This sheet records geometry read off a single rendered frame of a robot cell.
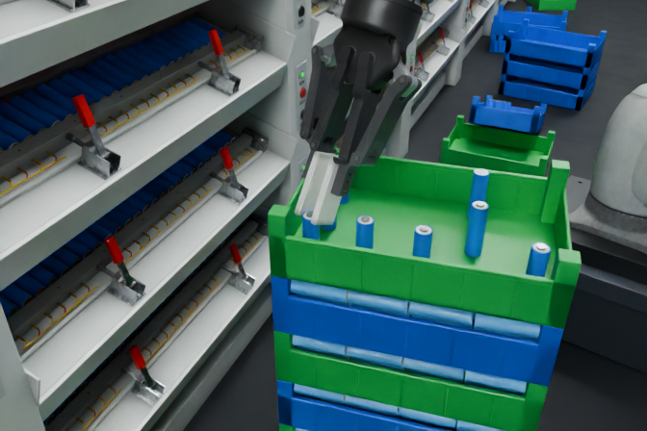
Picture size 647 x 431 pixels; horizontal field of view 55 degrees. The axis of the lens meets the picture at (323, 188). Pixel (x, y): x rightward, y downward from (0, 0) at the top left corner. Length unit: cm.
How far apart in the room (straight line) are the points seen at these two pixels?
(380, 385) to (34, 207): 42
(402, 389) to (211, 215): 42
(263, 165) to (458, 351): 56
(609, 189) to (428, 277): 66
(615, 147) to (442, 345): 63
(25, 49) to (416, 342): 48
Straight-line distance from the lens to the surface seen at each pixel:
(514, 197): 79
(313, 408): 80
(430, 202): 80
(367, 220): 64
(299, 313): 69
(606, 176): 123
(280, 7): 104
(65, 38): 67
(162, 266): 90
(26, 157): 74
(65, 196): 72
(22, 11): 67
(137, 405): 98
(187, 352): 104
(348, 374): 74
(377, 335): 69
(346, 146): 61
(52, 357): 80
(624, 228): 125
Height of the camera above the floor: 90
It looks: 31 degrees down
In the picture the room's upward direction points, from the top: straight up
